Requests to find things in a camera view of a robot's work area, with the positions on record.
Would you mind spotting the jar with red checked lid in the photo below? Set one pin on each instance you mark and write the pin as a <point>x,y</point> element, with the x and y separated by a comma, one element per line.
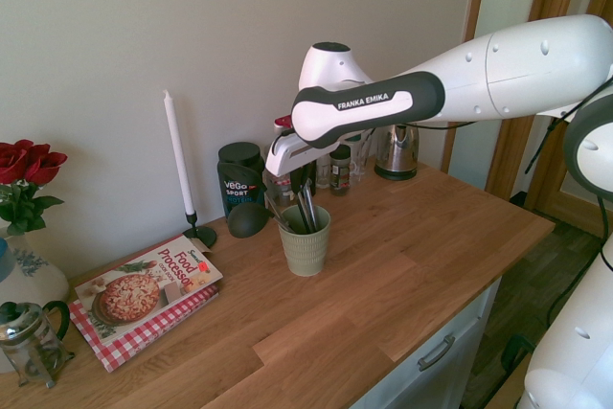
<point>280,191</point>

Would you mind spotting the red white checked book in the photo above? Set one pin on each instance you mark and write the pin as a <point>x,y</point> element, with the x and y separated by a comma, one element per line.
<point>120,356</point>

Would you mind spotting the small clear glass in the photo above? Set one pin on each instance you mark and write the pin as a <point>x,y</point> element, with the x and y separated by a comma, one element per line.
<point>323,174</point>

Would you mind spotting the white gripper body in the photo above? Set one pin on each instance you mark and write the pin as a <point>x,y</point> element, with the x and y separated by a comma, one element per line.
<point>287,155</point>

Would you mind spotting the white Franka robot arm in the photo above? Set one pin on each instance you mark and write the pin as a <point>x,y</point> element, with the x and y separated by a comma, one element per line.
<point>503,74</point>

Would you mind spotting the Food Processor cookbook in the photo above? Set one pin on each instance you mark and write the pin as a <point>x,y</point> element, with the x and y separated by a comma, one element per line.
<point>143,289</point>

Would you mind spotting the red roses bouquet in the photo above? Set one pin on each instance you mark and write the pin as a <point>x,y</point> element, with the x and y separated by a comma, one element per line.
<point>24,160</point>

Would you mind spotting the clear glass mug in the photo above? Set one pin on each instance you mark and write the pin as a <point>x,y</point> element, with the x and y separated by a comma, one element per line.
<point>361,152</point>

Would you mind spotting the white cabinet drawer front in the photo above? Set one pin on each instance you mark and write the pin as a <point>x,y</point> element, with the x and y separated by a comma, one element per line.
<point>460,332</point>

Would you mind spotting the green ribbed ceramic utensil holder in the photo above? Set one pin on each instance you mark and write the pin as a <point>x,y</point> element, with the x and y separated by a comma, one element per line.
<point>306,251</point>

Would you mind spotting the white vase with blue pattern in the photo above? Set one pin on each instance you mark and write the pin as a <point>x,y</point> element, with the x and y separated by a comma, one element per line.
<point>38,279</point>

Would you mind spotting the tall white candle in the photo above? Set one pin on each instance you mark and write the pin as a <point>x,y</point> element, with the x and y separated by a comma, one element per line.
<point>178,150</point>

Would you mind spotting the spice jar with black lid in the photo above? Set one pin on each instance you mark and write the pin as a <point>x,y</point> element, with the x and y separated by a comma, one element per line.
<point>340,172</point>

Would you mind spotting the black Vega Sport tub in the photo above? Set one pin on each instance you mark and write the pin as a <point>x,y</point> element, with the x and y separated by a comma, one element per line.
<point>237,179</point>

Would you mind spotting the glass French press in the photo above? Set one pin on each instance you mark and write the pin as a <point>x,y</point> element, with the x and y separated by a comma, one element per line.
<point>29,351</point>

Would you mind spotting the stainless steel kettle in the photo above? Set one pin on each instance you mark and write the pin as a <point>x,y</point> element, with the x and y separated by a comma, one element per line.
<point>400,155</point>

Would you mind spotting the black candle holder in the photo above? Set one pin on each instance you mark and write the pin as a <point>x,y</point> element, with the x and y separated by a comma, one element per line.
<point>203,236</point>

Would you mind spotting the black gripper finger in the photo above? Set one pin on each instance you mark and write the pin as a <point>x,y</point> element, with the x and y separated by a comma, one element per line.
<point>309,172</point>
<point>297,178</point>

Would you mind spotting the steel tongs with black tips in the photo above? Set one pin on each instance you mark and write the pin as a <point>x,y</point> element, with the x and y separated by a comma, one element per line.
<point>309,208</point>

